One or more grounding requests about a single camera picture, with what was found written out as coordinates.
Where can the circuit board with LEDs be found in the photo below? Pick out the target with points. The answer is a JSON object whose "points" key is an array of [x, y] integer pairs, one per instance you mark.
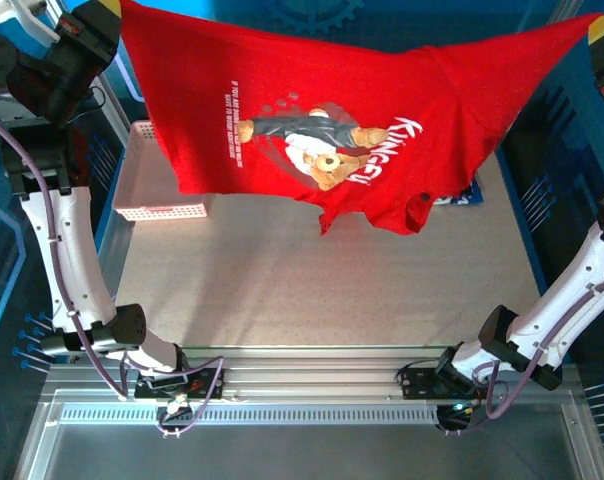
{"points": [[459, 407]]}

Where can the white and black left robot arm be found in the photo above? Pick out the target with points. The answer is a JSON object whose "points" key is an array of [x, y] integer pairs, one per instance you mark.
{"points": [[72, 250]]}

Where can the pink perforated plastic basket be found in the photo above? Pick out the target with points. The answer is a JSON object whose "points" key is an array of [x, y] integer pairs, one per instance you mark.
{"points": [[147, 190]]}

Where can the aluminium frame post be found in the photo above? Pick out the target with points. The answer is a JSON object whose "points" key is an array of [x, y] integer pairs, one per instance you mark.
{"points": [[564, 7], [113, 107]]}

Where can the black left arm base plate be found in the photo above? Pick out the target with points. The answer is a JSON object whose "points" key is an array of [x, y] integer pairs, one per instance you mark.
{"points": [[207, 382]]}

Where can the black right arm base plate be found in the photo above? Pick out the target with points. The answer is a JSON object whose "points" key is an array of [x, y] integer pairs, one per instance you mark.
{"points": [[414, 385]]}

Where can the red printed t-shirt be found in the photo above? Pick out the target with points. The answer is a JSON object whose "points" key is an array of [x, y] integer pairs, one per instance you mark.
{"points": [[282, 90]]}

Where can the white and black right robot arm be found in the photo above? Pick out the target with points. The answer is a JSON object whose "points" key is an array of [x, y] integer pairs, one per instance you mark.
{"points": [[582, 280]]}

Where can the aluminium mounting rail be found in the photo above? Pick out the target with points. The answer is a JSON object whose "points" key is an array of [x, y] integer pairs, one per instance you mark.
{"points": [[307, 375]]}

